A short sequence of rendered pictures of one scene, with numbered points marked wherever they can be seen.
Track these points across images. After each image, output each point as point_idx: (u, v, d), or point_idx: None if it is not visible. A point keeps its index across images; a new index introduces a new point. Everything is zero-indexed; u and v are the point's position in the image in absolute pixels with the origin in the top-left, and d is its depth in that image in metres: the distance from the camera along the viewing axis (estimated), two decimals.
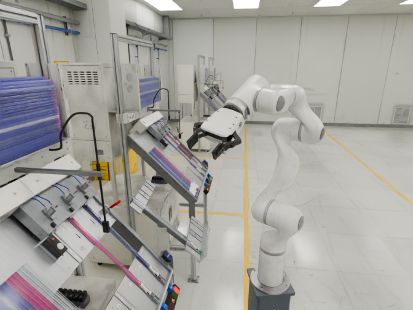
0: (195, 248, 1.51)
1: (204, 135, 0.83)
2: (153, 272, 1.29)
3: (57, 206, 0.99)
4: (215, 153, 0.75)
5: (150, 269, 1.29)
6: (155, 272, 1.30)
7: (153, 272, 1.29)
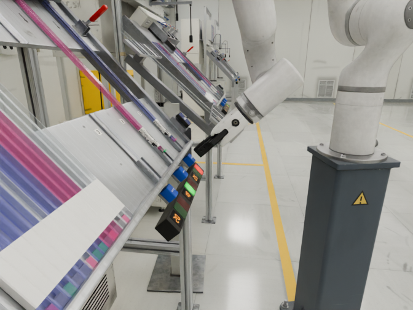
0: None
1: None
2: (162, 129, 0.77)
3: None
4: (197, 150, 0.77)
5: (157, 122, 0.77)
6: (165, 130, 0.78)
7: (161, 129, 0.77)
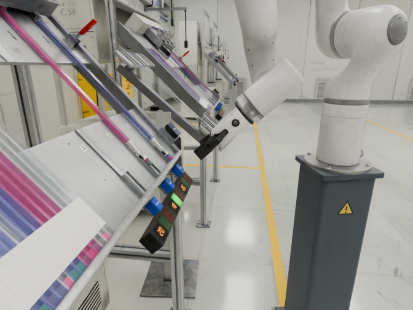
0: None
1: None
2: (159, 147, 0.79)
3: None
4: (197, 152, 0.73)
5: (154, 141, 0.78)
6: (163, 148, 0.79)
7: (158, 147, 0.79)
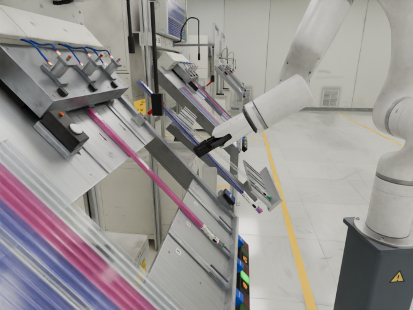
0: (262, 193, 1.05)
1: (214, 138, 0.75)
2: (250, 201, 0.80)
3: (70, 58, 0.53)
4: None
5: (246, 195, 0.80)
6: (253, 202, 0.81)
7: (249, 201, 0.80)
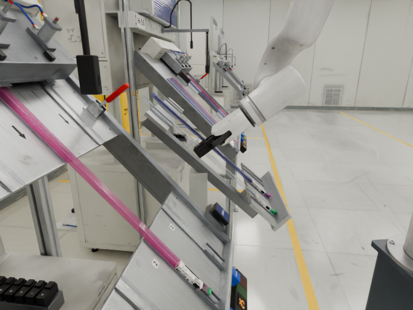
0: (264, 206, 0.82)
1: (213, 136, 0.75)
2: (259, 188, 0.92)
3: None
4: None
5: (254, 183, 0.91)
6: (261, 188, 0.92)
7: (258, 188, 0.92)
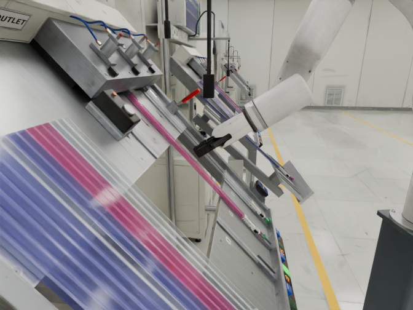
0: (258, 214, 0.81)
1: (214, 138, 0.75)
2: (284, 172, 1.13)
3: (121, 35, 0.50)
4: None
5: (281, 168, 1.12)
6: (286, 172, 1.13)
7: (284, 172, 1.13)
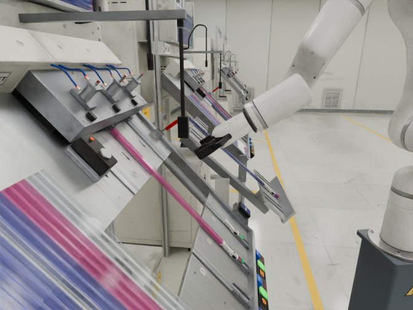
0: (232, 232, 0.84)
1: (214, 139, 0.73)
2: (270, 190, 1.16)
3: (99, 82, 0.53)
4: None
5: (266, 186, 1.16)
6: (271, 190, 1.17)
7: (269, 190, 1.16)
